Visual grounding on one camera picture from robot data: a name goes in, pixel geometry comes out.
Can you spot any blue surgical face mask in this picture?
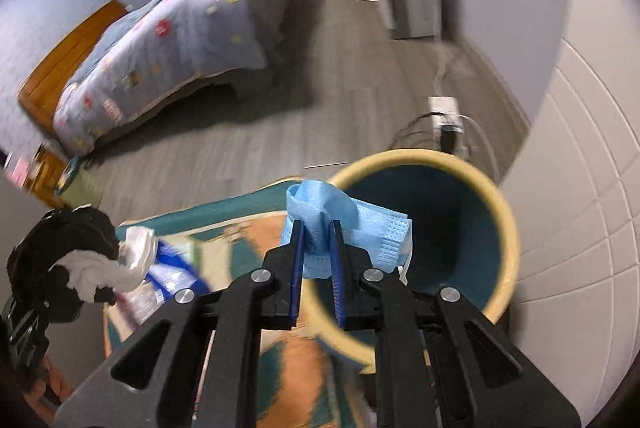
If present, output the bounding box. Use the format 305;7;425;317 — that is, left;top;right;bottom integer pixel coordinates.
281;180;413;280

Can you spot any white tissue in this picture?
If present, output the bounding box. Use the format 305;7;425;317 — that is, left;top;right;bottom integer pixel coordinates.
52;226;158;303

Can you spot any blue white snack wrapper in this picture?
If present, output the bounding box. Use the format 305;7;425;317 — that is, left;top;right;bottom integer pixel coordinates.
116;240;212;328

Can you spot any yellow teal trash bin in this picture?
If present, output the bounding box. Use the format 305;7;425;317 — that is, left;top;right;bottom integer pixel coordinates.
302;149;520;373

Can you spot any orange teal patterned mat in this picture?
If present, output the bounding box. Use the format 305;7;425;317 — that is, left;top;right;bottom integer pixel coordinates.
101;180;369;427

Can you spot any white power strip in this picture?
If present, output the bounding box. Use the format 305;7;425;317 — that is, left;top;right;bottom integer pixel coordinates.
428;96;469;159

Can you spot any wooden headboard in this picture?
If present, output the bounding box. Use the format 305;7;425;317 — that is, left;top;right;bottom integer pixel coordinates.
16;0;127;138

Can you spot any bed with blue quilt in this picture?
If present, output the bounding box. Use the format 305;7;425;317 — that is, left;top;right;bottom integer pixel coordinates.
53;0;290;156

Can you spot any white power cable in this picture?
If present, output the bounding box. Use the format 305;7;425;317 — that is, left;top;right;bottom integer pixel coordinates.
433;37;501;181

